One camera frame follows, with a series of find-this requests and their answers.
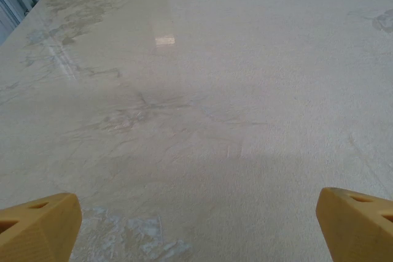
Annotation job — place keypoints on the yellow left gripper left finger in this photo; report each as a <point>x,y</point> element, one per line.
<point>37,231</point>

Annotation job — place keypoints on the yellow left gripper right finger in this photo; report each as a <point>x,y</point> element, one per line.
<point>356,231</point>

